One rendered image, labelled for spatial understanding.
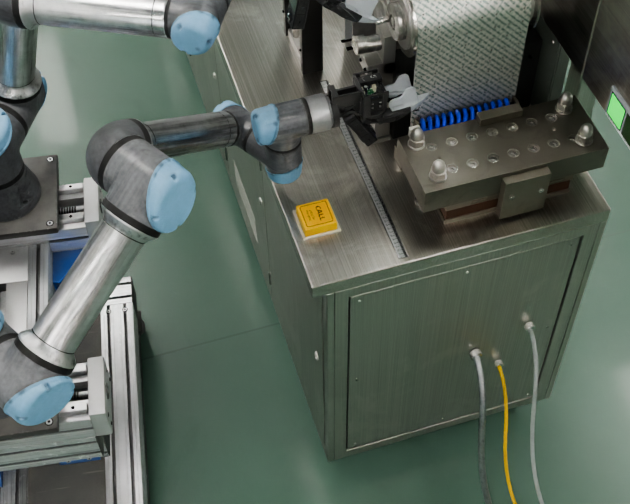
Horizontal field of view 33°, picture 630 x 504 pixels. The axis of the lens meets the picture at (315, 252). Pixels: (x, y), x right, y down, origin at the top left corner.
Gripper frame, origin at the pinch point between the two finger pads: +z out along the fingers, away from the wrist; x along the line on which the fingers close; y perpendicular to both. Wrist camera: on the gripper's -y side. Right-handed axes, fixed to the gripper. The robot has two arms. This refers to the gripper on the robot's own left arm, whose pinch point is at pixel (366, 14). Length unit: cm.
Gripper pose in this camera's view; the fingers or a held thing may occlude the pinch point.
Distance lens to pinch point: 211.0
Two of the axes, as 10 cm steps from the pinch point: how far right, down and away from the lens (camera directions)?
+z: 7.4, 2.0, 6.4
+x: -2.9, -7.6, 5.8
